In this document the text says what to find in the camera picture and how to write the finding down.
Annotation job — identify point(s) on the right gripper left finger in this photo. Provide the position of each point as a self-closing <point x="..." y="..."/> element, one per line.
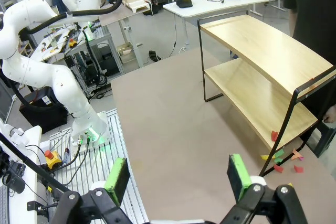
<point x="118" y="176"/>

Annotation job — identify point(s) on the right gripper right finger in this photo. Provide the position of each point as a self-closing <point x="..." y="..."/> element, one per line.
<point x="240" y="174"/>

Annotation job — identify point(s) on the person's right forearm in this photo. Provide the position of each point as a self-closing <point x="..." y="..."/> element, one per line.
<point x="292" y="22"/>

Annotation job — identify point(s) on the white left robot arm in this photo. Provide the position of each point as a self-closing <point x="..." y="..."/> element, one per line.
<point x="65" y="82"/>

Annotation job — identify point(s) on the person's left hand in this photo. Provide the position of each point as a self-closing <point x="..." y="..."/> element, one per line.
<point x="331" y="115"/>

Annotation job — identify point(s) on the wooden white device stand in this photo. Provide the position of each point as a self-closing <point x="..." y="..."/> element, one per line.
<point x="136" y="2"/>

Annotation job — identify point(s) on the brown top standing desk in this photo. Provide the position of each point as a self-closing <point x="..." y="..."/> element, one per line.
<point x="123" y="14"/>

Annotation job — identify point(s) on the green paper scrap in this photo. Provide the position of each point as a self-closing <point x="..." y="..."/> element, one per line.
<point x="278" y="160"/>
<point x="279" y="153"/>

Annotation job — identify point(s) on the black cap white label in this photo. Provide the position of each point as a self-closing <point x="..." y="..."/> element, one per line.
<point x="184" y="1"/>

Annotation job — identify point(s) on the orange paper scrap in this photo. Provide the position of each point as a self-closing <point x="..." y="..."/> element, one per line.
<point x="296" y="154"/>

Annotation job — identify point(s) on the open cardboard box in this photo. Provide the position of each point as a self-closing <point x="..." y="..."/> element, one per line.
<point x="126" y="52"/>

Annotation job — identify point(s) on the yellow red emergency stop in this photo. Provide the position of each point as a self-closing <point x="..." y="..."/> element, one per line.
<point x="52" y="159"/>

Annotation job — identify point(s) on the white table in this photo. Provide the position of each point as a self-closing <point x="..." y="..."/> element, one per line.
<point x="210" y="7"/>

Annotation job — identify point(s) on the black diagonal rod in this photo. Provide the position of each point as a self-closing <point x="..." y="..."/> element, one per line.
<point x="31" y="166"/>

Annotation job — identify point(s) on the cluttered tool workbench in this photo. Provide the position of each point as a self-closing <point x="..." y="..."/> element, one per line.
<point x="63" y="40"/>

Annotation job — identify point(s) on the white side desk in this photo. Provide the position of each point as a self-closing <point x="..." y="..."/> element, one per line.
<point x="23" y="203"/>

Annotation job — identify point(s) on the person in black shirt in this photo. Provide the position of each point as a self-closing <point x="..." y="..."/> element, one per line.
<point x="315" y="3"/>

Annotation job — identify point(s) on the aluminium profile base plate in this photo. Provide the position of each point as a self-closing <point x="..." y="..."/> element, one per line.
<point x="118" y="140"/>

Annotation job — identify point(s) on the black frame wooden two-tier shelf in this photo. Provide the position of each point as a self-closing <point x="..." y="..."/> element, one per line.
<point x="262" y="45"/>

